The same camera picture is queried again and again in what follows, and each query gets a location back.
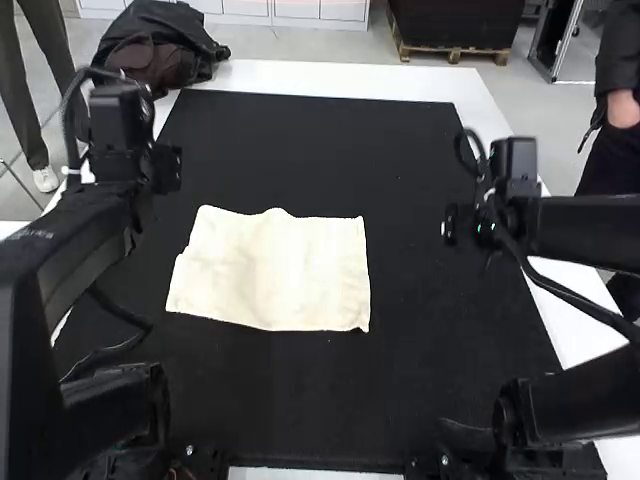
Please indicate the grey cupboard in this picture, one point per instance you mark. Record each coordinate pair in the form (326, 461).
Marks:
(247, 7)
(320, 10)

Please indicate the black crate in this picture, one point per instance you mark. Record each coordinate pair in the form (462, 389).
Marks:
(450, 22)

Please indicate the person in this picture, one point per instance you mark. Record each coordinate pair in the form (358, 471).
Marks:
(615, 150)
(22, 100)

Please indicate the wooden pallet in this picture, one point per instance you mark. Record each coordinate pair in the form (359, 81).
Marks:
(450, 51)

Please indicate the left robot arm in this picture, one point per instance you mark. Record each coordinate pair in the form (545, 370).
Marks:
(75, 235)

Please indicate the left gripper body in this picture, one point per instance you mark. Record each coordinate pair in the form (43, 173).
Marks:
(120, 120)

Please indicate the black bag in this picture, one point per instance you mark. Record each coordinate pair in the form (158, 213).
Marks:
(150, 45)

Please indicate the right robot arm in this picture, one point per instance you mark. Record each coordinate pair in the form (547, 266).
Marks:
(575, 225)

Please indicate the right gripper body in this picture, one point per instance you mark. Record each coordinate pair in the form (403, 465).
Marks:
(517, 160)

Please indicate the pale towel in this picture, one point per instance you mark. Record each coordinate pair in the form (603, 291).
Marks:
(270, 270)

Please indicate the black mat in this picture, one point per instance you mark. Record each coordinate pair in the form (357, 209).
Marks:
(310, 160)

